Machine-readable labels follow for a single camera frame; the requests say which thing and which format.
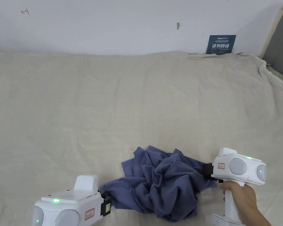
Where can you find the person's right forearm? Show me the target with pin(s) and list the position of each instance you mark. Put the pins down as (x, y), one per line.
(257, 215)

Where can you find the bed with beige sheet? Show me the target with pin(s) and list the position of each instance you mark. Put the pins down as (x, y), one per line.
(108, 106)

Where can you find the person's right hand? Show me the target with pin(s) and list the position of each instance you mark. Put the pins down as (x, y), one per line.
(240, 197)

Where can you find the dark blue shirt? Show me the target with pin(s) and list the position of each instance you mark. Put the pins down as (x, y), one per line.
(160, 183)

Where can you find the dark blue sign card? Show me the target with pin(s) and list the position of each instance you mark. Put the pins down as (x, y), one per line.
(220, 44)

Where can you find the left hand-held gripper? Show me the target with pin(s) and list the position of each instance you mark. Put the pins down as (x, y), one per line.
(68, 202)

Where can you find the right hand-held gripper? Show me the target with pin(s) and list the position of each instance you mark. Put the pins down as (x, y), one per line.
(238, 168)

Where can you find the grey padded headboard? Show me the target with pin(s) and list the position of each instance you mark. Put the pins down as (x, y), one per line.
(279, 40)

